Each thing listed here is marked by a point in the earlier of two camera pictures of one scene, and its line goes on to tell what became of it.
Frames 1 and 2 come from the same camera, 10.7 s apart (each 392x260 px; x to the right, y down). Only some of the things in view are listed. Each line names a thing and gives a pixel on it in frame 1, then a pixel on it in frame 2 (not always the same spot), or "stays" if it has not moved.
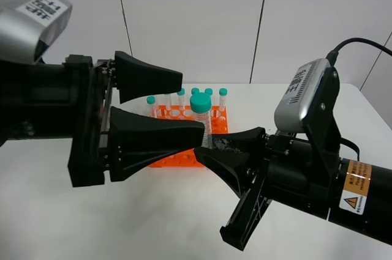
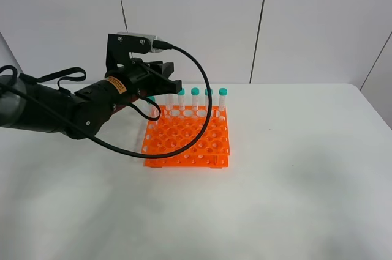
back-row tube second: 168,101 stays
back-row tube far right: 223,92 stays
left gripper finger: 134,139 -> 158,84
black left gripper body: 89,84 -> 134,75
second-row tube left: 150,101 stays
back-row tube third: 181,99 stays
